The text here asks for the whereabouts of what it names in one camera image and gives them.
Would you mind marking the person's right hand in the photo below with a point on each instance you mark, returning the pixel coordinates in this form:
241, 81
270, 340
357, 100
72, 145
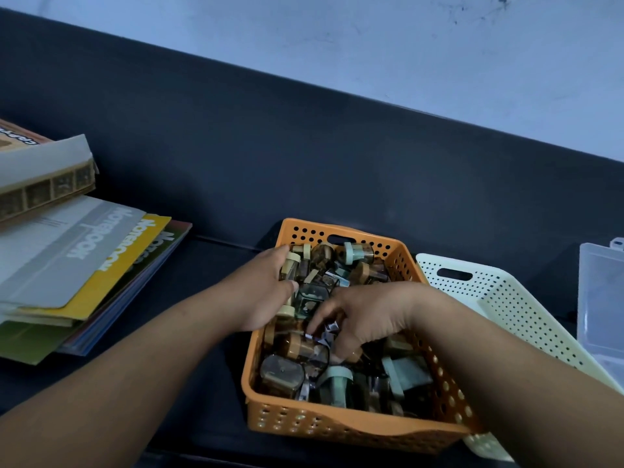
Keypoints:
375, 311

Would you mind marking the person's left hand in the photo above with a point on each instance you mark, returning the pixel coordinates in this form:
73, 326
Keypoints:
258, 297

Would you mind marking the person's left thumb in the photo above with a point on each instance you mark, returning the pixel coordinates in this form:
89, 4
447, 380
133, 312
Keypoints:
287, 290

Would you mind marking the person's right thumb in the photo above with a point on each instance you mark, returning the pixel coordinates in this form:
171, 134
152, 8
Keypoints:
347, 348

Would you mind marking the person's right forearm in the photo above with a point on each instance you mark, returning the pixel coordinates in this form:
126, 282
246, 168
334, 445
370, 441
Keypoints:
512, 385

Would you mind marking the person's left forearm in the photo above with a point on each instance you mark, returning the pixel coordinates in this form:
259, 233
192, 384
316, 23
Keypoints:
122, 385

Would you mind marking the pile of small pencil sharpeners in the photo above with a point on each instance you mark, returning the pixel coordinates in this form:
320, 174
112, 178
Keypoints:
312, 355

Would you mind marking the orange perforated plastic basket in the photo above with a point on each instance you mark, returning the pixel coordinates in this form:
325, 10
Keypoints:
341, 426

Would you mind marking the notebook with blue edge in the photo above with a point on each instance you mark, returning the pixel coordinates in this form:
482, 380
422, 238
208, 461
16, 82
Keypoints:
146, 272

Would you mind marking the yellow notebook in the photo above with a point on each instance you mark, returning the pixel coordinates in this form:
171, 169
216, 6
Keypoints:
126, 268

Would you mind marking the cream perforated plastic basket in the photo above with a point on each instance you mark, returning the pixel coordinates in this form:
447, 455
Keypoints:
516, 311

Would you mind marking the grey notebook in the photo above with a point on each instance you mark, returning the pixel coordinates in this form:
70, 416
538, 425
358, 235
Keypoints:
53, 253

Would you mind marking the clear plastic storage box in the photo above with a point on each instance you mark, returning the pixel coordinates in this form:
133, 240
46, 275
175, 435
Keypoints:
602, 307

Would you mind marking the green notebook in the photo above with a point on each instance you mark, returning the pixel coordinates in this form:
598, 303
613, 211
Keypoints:
24, 343

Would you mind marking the white and brown cardboard box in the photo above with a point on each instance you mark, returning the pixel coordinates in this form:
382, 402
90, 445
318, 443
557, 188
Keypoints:
39, 180

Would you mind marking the orange printed cardboard box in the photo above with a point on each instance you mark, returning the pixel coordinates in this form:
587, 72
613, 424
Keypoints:
14, 133

